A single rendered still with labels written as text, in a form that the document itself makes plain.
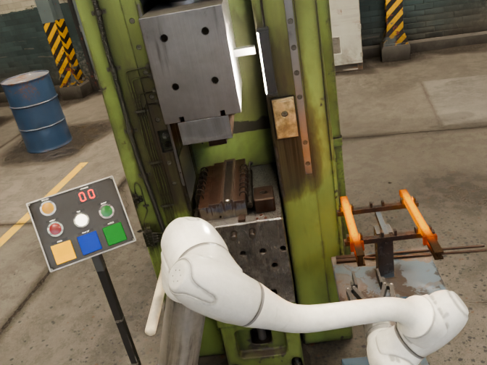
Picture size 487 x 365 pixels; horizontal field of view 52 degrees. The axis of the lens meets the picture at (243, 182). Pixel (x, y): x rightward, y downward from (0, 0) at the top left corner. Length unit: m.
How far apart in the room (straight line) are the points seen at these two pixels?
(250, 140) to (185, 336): 1.42
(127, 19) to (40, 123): 4.56
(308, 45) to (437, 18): 6.02
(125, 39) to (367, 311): 1.37
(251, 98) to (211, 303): 1.54
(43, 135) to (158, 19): 4.80
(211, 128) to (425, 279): 1.01
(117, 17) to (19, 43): 7.54
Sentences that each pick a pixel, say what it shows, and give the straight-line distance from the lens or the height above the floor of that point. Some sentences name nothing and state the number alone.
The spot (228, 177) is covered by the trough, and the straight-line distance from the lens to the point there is 2.29.
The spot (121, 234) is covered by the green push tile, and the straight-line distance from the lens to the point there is 2.02.
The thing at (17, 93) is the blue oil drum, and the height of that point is 0.77.
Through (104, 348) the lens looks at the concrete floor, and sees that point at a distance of 3.10.
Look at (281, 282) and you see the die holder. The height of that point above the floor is 0.59.
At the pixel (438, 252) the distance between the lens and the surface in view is 1.73.
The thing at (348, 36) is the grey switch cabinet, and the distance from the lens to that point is 7.24.
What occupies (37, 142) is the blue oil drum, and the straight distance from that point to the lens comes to 6.58.
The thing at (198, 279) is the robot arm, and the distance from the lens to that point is 0.97.
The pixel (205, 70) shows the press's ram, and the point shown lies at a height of 1.55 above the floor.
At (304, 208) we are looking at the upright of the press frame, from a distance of 2.26.
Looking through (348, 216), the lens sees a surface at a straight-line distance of 1.93.
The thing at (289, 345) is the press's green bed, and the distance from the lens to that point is 2.49.
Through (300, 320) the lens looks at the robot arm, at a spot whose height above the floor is 1.20.
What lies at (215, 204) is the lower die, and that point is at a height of 0.99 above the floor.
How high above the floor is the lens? 1.96
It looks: 26 degrees down
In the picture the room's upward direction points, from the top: 11 degrees counter-clockwise
